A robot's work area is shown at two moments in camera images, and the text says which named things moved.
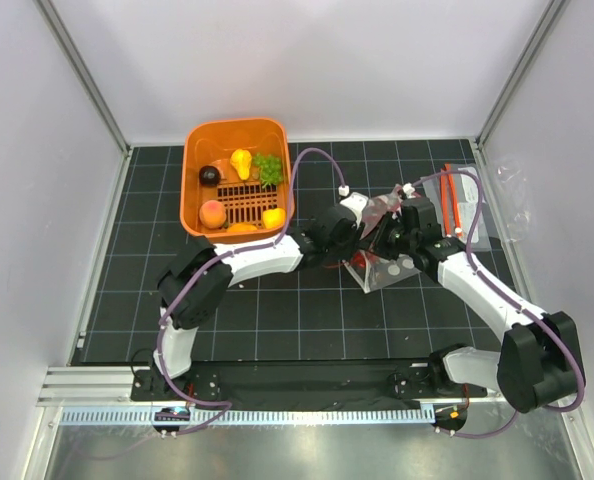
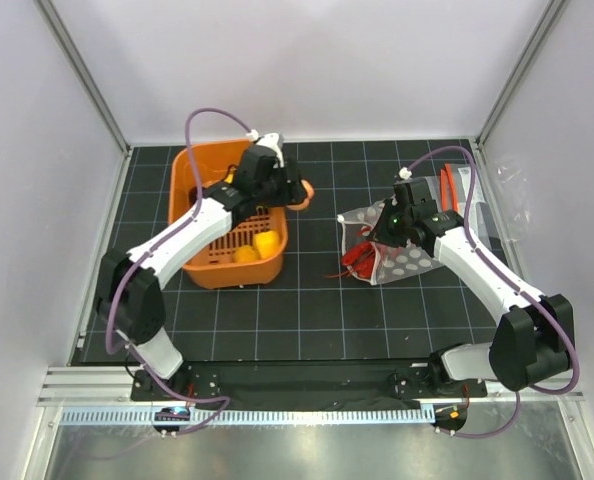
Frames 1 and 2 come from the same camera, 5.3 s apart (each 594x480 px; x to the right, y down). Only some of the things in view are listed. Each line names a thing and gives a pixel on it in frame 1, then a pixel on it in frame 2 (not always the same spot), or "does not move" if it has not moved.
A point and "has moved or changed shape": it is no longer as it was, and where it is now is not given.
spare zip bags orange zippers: x=460 y=205 does not move
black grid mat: x=316 y=313 does not move
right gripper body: x=392 y=239 to x=393 y=223
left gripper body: x=341 y=249 to x=276 y=192
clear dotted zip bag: x=369 y=271 has moved or changed shape
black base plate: x=270 y=383 does not move
